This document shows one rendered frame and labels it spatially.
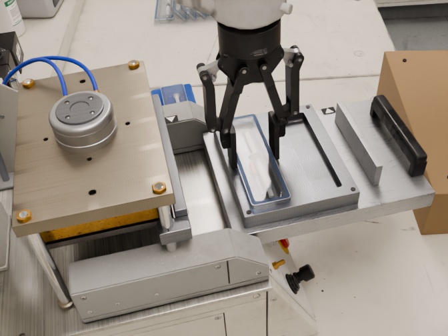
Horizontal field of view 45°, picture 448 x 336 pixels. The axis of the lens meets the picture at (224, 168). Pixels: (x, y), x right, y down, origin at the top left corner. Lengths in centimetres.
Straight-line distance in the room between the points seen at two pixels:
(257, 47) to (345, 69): 78
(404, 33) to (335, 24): 145
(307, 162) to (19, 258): 44
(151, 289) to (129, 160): 17
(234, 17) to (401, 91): 59
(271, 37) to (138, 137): 20
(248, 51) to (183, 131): 28
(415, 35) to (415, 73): 181
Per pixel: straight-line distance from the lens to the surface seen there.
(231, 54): 65
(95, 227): 69
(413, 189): 83
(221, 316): 79
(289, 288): 84
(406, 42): 294
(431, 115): 111
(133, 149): 68
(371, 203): 80
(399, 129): 85
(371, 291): 97
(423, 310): 97
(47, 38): 156
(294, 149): 84
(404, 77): 118
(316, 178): 80
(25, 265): 84
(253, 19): 61
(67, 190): 65
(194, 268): 69
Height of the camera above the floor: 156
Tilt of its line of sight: 46 degrees down
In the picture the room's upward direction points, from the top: 5 degrees counter-clockwise
